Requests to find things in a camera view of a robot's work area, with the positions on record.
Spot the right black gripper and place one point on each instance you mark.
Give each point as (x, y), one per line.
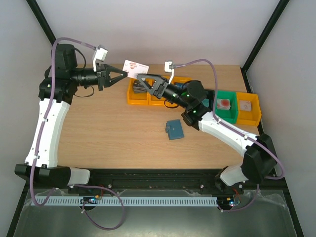
(160, 88)

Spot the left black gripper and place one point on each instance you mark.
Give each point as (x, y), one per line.
(103, 75)

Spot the white pink credit card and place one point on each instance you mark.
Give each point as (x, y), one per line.
(134, 68)

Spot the teal leather card holder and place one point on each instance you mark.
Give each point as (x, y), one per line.
(174, 129)

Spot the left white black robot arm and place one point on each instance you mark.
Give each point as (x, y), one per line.
(56, 92)

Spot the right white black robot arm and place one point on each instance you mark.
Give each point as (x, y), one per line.
(257, 151)

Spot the black card stack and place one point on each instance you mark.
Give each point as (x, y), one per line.
(138, 88)

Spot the teal card stack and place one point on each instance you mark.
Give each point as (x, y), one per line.
(206, 102)

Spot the red white card stack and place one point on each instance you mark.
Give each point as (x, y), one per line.
(223, 104)

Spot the white pink card stack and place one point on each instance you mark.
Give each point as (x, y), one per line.
(245, 105)

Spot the orange bin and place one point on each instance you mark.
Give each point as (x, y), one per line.
(180, 80)
(154, 101)
(249, 112)
(136, 98)

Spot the black bin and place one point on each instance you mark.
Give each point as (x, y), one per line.
(211, 95)

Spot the green bin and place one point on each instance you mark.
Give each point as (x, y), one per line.
(232, 114)

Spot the far right orange bin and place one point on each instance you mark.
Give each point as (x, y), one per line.
(249, 112)

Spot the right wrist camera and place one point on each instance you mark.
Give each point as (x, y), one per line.
(169, 68)

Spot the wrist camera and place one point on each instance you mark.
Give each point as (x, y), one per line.
(169, 68)
(100, 54)

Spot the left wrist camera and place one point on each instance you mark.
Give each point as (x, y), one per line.
(100, 54)

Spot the left black frame post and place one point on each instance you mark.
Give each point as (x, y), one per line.
(41, 19)

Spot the black frame post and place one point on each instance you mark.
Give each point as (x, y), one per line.
(41, 19)
(276, 14)

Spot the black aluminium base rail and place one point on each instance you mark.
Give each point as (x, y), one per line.
(202, 181)

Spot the light blue cable duct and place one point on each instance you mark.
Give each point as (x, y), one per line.
(134, 201)

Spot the right black frame post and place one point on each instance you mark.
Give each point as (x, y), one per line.
(276, 14)

